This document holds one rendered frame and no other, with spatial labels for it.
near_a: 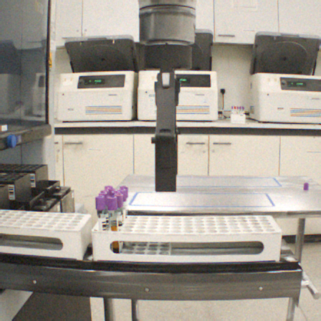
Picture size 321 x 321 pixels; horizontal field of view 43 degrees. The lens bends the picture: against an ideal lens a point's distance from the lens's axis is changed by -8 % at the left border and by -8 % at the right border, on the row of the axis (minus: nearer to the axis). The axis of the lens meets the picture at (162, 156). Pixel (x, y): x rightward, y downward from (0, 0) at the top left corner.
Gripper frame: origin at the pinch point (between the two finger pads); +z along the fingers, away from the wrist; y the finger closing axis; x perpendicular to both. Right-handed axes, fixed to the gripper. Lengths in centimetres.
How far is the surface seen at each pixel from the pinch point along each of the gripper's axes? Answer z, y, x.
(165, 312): 94, 128, 5
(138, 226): 8.1, -0.9, 4.5
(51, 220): 8.2, 0.6, 19.6
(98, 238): 9.2, -4.8, 10.4
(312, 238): 91, 234, -103
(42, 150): 3, 54, 39
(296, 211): 12.9, 25.2, -28.5
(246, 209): 12.6, 26.7, -16.7
